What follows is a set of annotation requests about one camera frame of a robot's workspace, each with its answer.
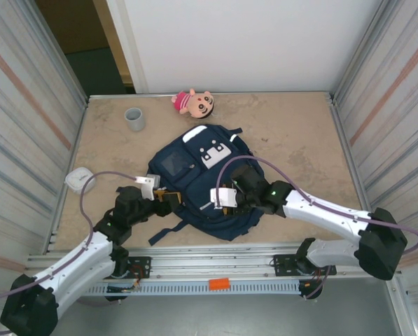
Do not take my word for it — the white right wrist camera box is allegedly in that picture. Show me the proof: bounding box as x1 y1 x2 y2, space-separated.
209 187 239 210

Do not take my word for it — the navy blue backpack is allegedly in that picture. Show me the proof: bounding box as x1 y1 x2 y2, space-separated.
148 122 266 246

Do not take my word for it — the white slotted cable tray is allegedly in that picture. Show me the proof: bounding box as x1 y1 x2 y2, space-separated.
81 281 309 297

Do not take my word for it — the white square container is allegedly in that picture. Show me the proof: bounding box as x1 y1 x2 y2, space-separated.
64 167 93 192

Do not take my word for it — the pink plush doll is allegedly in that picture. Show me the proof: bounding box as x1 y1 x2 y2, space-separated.
170 87 216 121

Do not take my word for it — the aluminium mounting rail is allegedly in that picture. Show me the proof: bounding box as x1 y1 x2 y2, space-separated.
26 244 404 281

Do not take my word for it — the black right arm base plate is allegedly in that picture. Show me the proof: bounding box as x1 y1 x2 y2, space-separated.
272 254 337 277

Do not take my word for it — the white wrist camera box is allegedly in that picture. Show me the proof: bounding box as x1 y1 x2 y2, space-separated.
209 187 239 210
134 173 162 202

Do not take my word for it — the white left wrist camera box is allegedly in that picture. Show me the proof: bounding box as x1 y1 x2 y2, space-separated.
134 173 162 202

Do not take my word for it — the grey cup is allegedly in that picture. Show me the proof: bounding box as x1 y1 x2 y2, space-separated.
124 107 147 133

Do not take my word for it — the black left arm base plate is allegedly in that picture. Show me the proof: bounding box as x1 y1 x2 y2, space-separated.
103 256 152 280

